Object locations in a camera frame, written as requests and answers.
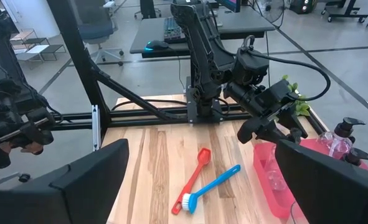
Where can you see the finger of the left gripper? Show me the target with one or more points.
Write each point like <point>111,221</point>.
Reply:
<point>294,124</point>
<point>249,130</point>

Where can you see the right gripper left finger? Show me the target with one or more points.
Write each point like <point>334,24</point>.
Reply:
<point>46,205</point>

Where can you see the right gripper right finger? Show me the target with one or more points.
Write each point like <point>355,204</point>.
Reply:
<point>333,193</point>

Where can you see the red spoon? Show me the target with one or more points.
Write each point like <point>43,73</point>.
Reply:
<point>204,157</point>

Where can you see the blue dish brush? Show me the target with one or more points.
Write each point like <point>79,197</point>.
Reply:
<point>215,182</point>

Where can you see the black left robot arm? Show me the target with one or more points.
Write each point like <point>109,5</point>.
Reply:
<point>199,46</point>

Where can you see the green plant in white pot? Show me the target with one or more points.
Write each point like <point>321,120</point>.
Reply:
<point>302,107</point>

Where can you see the red plastic tray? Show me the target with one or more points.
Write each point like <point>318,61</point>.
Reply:
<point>261,168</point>

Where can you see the small clear plastic bin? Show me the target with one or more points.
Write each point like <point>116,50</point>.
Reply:
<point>297,214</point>

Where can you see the black floor fan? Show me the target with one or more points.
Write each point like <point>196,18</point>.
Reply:
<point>269,9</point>

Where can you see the black desk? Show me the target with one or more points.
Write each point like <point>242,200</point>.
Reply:
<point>202,31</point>

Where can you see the computer tower with lights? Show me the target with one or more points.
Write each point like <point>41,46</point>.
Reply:
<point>302,6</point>

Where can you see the computer monitor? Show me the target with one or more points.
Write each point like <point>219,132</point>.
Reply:
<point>230,4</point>

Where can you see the black keyboard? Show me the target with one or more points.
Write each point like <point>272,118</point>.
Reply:
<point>172,29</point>

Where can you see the black computer mouse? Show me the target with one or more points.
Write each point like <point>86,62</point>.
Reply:
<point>157,45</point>

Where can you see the small side tables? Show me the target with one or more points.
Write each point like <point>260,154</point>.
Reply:
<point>37,48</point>

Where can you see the blue office chair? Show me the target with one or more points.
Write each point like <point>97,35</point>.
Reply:
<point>93,28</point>

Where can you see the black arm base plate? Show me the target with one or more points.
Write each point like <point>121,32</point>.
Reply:
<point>191,116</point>

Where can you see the black rolling desk frame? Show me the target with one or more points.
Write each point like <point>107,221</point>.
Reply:
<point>345,15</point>

